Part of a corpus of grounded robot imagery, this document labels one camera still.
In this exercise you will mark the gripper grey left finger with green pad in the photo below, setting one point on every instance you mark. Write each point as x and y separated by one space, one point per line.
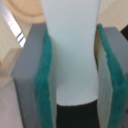
34 82

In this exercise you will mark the gripper grey right finger with green pad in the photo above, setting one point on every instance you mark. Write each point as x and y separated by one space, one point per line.
113 85

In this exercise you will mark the white fish toy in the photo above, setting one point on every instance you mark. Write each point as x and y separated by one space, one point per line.
71 25

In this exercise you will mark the wooden round plate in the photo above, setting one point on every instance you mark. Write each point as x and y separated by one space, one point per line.
28 10

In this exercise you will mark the fork with wooden handle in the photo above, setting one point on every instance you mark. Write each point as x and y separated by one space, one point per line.
13 25

